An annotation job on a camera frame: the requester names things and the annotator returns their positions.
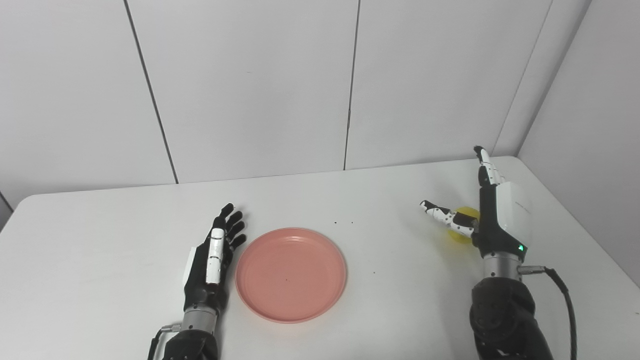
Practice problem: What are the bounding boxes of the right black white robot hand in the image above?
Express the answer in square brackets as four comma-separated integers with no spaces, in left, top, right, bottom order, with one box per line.
[419,145,535,263]

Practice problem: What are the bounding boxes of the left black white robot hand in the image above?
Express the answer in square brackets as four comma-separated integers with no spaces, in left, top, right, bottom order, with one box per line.
[182,202,248,315]

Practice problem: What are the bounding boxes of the yellow lemon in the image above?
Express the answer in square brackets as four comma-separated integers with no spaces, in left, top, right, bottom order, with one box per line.
[446,206,481,244]

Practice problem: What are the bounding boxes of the pink round plate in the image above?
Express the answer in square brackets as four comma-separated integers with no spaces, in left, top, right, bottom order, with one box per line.
[235,227,348,324]

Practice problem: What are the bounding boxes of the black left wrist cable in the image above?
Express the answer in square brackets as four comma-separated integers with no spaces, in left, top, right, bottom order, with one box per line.
[147,324,183,360]

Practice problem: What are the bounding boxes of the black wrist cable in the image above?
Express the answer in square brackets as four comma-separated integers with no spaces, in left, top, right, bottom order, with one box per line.
[518,265,579,360]
[147,324,183,360]

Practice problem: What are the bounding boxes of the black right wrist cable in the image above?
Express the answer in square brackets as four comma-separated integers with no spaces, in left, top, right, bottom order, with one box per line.
[518,265,579,360]

